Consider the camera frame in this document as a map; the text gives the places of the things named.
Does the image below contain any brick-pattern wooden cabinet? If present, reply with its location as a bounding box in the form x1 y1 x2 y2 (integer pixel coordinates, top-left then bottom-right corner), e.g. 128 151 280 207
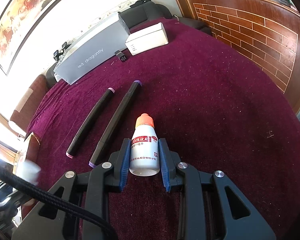
176 0 300 112

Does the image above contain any small white cardboard box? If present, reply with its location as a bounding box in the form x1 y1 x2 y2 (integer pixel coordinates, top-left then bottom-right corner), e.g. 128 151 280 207
125 22 168 55

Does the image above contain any white bottle orange cap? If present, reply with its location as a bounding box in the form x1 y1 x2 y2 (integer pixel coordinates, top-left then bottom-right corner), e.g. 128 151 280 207
129 113 160 177

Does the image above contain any small white square box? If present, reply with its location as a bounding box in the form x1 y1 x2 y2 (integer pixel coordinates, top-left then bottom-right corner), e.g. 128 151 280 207
15 159 41 185

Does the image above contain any maroon velvet bed cover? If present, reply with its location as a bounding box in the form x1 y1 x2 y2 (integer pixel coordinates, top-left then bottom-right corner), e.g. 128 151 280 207
27 19 300 239

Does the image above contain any white gold-rimmed cardboard tray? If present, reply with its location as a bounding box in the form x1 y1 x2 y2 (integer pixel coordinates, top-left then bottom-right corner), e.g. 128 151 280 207
13 132 40 174

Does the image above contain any framed wall painting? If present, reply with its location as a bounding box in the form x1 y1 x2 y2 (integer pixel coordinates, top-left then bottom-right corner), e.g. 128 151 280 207
0 0 61 75

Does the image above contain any black braided cable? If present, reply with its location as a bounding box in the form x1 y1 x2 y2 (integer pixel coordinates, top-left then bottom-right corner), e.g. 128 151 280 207
0 162 118 240

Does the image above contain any long silver cardboard box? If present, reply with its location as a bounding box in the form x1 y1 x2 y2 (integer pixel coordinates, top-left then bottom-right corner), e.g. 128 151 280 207
54 12 130 85

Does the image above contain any black marker purple cap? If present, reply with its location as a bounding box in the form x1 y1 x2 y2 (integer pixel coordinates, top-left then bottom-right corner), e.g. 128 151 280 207
89 80 142 168

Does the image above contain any grey black clamp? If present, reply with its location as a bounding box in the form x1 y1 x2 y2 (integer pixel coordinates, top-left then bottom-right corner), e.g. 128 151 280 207
61 42 71 54

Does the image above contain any small black device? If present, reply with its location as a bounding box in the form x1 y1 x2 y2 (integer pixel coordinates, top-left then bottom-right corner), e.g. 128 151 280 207
115 50 127 62

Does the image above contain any black leather sofa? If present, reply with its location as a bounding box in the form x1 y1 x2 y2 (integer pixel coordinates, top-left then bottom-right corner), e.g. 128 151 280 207
45 0 213 88

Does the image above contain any red-brown armchair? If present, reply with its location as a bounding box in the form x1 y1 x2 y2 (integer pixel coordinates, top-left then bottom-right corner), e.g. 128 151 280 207
8 74 50 137

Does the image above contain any black marker pink cap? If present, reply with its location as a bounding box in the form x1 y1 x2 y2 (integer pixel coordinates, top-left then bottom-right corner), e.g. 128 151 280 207
65 87 115 159

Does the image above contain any blue black clamp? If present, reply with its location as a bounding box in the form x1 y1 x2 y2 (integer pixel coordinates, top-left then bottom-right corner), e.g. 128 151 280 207
53 50 62 62

